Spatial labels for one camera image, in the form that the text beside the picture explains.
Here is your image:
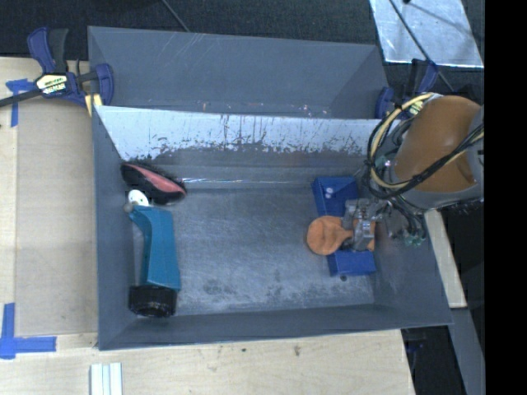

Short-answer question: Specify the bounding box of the blue box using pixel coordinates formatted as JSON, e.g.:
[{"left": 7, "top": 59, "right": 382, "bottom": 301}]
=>
[{"left": 310, "top": 174, "right": 379, "bottom": 278}]

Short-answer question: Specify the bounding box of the orange round soft thing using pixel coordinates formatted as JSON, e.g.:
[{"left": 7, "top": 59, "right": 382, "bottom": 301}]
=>
[{"left": 305, "top": 215, "right": 377, "bottom": 257}]

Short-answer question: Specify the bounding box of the teal spray head, black cap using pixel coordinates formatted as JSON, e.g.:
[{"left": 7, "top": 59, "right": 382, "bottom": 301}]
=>
[{"left": 123, "top": 188, "right": 183, "bottom": 318}]

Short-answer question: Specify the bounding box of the pale wood flat board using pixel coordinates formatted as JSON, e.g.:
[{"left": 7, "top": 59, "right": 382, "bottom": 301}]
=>
[{"left": 13, "top": 100, "right": 100, "bottom": 338}]

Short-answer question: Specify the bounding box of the grey metal bin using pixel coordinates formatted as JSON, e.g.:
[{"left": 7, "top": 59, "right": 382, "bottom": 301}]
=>
[{"left": 86, "top": 25, "right": 455, "bottom": 351}]

